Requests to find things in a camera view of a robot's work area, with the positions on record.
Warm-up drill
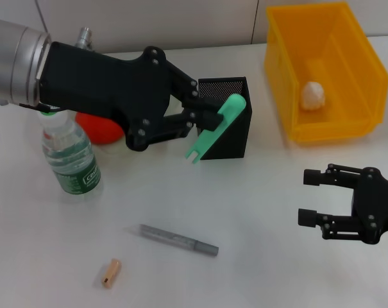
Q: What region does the small tan cylinder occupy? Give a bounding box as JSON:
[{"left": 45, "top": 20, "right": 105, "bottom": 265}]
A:
[{"left": 101, "top": 258, "right": 122, "bottom": 288}]

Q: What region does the grey marker pen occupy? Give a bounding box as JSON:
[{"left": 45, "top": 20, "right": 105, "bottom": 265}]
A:
[{"left": 139, "top": 223, "right": 220, "bottom": 257}]

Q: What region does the white paper ball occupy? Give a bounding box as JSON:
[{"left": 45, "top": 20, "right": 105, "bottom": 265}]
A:
[{"left": 301, "top": 81, "right": 326, "bottom": 110}]

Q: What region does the clear water bottle green label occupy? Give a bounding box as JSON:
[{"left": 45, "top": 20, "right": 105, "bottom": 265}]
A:
[{"left": 37, "top": 108, "right": 103, "bottom": 202}]

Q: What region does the yellow plastic bin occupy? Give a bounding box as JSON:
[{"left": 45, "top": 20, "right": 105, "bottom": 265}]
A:
[{"left": 264, "top": 1, "right": 388, "bottom": 144}]

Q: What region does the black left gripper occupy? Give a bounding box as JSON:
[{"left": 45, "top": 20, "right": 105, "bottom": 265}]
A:
[{"left": 39, "top": 41, "right": 221, "bottom": 151}]

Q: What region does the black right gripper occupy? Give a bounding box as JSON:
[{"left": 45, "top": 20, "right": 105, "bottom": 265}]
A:
[{"left": 298, "top": 163, "right": 388, "bottom": 244}]

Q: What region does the black mesh pen holder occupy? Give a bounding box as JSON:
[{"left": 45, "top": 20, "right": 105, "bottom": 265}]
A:
[{"left": 196, "top": 76, "right": 254, "bottom": 160}]

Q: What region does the red-orange fruit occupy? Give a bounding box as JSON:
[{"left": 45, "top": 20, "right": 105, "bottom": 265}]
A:
[{"left": 75, "top": 112, "right": 124, "bottom": 145}]

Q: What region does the green pen white tip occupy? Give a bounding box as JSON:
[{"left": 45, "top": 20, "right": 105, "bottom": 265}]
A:
[{"left": 184, "top": 94, "right": 248, "bottom": 165}]

